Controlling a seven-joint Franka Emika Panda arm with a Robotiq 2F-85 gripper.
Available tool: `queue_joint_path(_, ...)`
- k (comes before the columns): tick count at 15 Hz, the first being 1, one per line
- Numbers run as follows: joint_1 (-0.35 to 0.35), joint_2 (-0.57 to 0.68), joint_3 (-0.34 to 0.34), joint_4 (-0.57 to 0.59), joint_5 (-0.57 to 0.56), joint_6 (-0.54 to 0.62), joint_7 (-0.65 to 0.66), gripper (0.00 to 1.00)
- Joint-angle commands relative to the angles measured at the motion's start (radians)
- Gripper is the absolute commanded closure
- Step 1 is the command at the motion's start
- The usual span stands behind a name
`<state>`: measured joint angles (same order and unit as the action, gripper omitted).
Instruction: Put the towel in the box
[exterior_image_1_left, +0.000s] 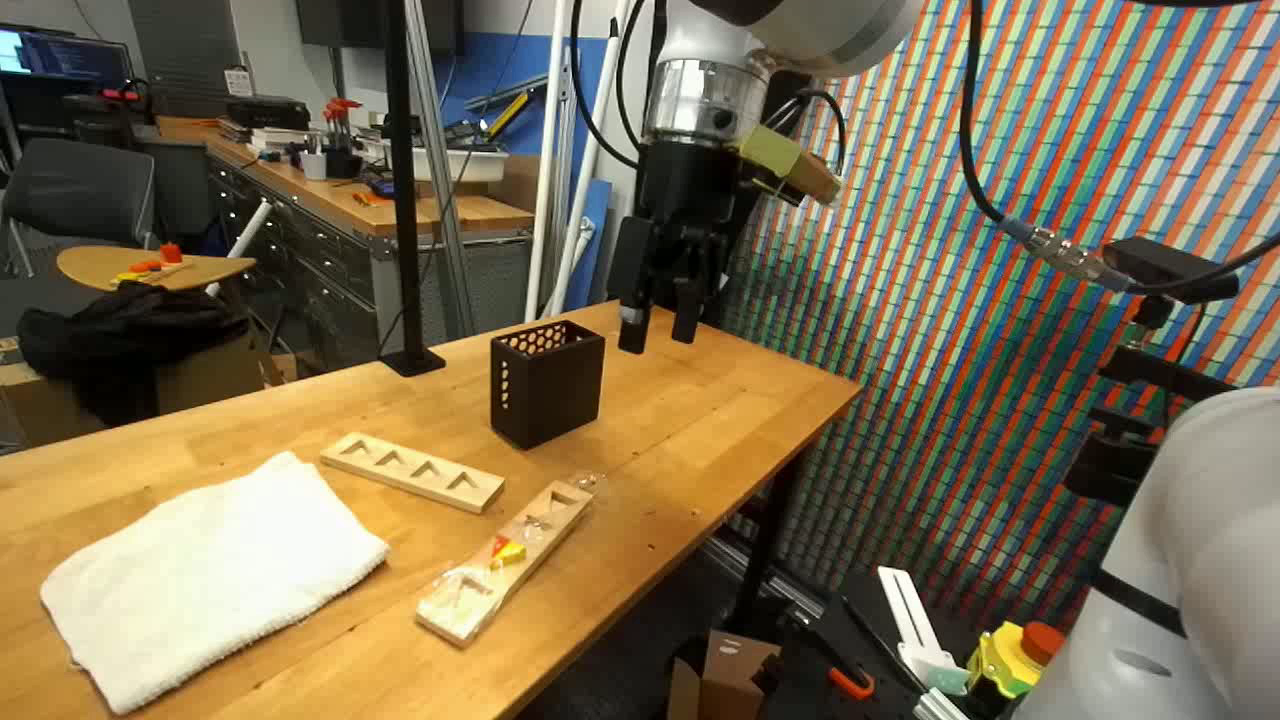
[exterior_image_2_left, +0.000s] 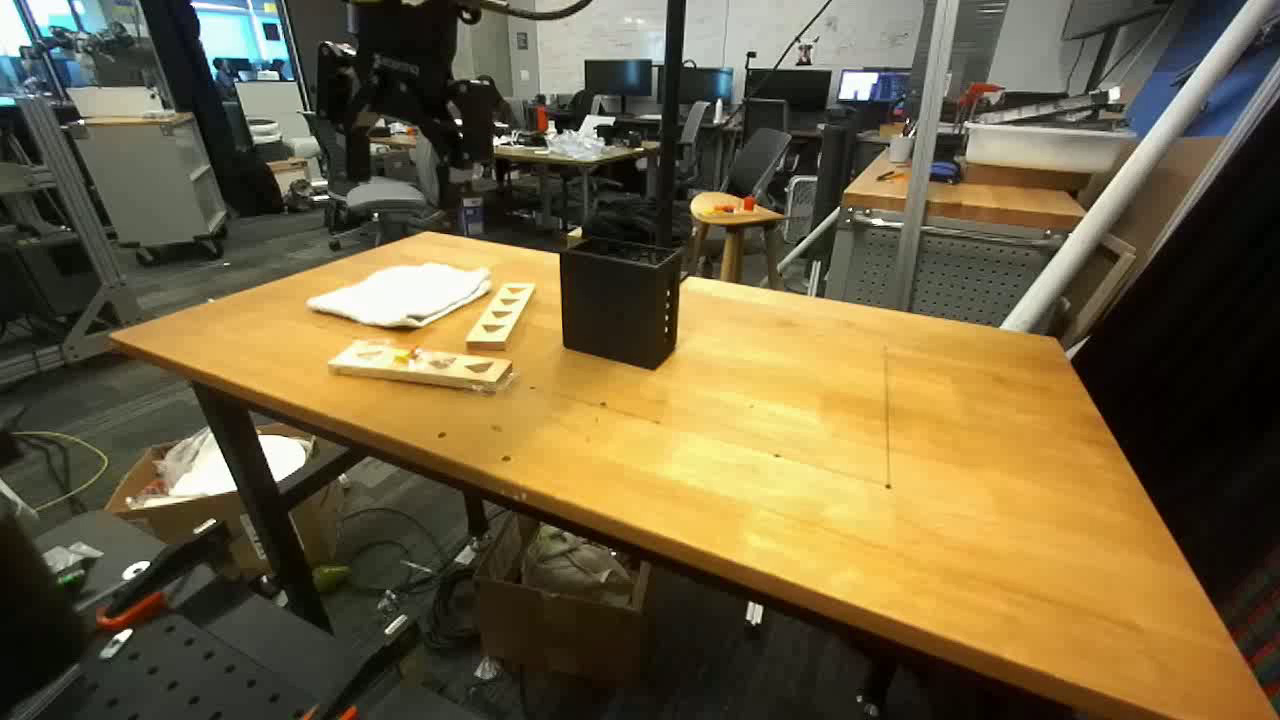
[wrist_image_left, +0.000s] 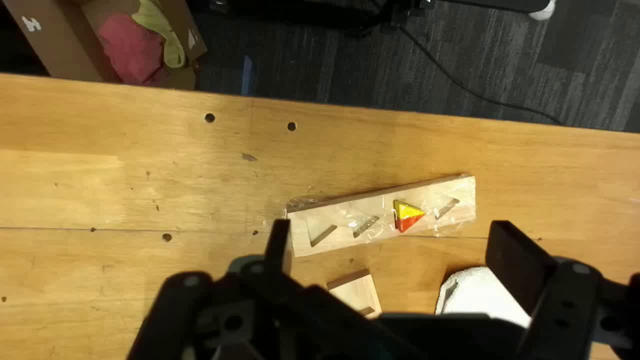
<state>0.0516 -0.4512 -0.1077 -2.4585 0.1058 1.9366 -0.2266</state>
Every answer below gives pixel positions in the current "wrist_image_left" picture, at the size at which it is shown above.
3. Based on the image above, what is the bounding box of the pink cloth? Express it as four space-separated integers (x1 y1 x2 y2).
97 12 169 85

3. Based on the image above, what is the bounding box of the cardboard box with cloths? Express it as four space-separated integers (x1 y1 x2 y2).
2 0 210 90

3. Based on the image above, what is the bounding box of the white towel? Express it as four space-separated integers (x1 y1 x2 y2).
435 263 536 329

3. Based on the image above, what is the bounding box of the yellow-green cloth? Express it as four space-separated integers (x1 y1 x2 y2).
131 0 189 69

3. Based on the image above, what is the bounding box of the plastic-wrapped wooden triangle puzzle board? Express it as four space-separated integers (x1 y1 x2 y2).
285 174 481 259

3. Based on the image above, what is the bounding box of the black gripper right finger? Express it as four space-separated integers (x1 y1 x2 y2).
484 217 561 315

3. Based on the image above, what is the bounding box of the plain wooden triangle puzzle board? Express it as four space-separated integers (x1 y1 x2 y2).
325 268 385 319

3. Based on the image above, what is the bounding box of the black floor cable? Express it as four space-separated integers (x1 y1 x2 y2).
399 23 565 125

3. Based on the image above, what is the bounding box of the yellow red triangle puzzle piece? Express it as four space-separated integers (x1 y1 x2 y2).
393 198 429 233

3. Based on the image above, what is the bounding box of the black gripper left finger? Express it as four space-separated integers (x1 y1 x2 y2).
264 217 294 276

